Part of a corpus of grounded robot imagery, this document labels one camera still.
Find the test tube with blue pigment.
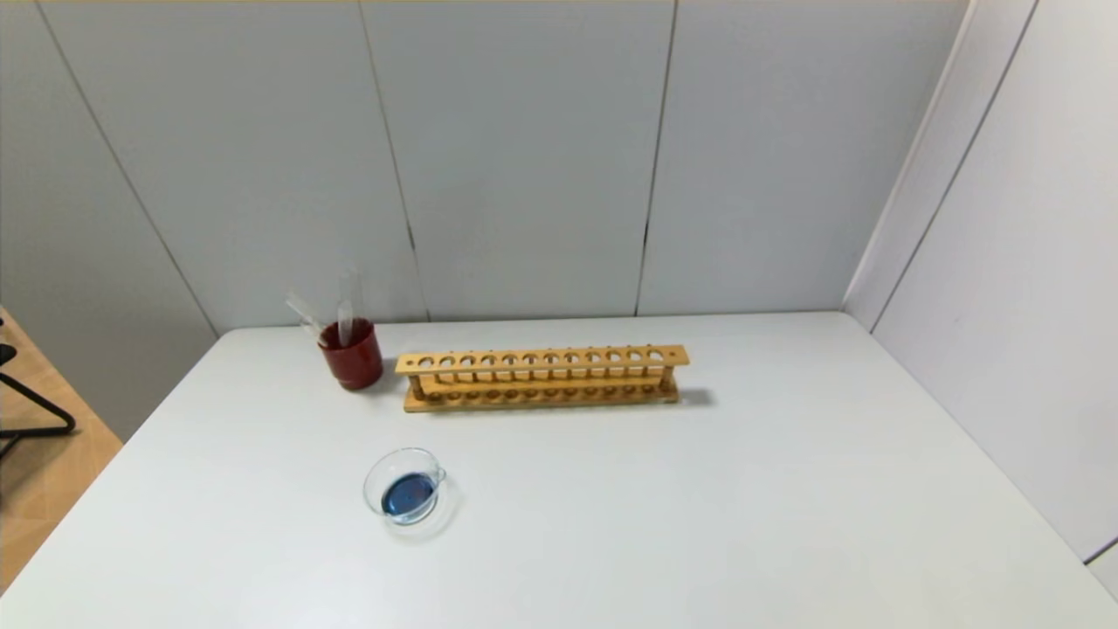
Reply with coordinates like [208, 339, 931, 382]
[337, 271, 361, 348]

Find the test tube with red pigment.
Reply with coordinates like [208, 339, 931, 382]
[285, 293, 328, 340]

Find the wooden test tube rack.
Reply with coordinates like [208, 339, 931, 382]
[395, 344, 691, 413]

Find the dark red plastic cup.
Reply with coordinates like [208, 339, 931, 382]
[317, 318, 383, 391]

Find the clear glass beaker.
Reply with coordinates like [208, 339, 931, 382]
[362, 447, 459, 538]

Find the black metal stand leg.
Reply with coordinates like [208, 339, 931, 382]
[0, 343, 77, 460]

